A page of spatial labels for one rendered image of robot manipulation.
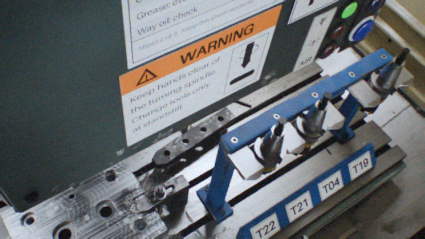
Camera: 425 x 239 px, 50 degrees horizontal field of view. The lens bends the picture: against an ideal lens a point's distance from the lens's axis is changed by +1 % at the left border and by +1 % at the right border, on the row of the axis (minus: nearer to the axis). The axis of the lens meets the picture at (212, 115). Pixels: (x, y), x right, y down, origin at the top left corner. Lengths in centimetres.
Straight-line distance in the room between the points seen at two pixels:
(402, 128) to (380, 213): 28
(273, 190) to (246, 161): 35
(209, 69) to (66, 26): 16
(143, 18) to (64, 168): 16
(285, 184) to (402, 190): 43
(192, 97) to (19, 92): 17
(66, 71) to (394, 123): 135
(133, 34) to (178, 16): 4
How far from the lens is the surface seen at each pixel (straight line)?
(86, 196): 109
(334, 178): 123
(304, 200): 118
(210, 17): 34
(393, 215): 150
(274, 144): 85
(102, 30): 29
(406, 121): 157
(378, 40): 158
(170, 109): 41
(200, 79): 40
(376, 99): 105
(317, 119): 90
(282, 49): 46
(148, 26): 31
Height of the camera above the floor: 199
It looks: 57 degrees down
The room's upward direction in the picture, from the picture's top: 11 degrees clockwise
